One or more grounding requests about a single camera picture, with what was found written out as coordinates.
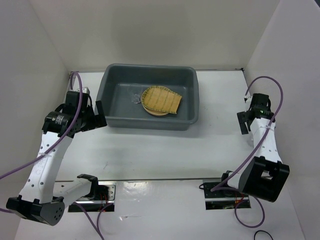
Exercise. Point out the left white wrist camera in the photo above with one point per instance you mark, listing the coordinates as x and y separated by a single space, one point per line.
84 90

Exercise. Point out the aluminium table rail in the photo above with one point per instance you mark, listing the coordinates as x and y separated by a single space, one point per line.
73 81

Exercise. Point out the tan plate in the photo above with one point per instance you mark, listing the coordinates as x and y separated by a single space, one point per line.
154 112

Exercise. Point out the grey plastic bin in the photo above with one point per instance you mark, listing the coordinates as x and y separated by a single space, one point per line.
121 82

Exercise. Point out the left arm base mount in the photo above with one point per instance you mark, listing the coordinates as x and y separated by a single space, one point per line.
104 199

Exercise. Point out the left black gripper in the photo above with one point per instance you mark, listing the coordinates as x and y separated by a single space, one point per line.
97 120

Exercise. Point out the clear plastic cup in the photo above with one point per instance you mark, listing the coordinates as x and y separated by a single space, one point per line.
135 94

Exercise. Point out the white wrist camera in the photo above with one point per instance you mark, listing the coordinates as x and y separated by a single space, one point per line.
84 90
247 98

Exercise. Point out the woven bamboo tray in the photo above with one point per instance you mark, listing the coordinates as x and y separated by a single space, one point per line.
162 99

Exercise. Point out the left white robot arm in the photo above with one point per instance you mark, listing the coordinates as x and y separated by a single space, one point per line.
38 200

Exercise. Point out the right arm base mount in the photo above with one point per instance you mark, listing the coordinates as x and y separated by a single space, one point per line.
222 199

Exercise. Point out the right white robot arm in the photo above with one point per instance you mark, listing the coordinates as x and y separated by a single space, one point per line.
265 175

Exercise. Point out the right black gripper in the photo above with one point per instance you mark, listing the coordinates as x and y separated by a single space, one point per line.
241 116

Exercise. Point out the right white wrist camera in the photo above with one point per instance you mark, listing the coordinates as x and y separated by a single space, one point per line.
247 98

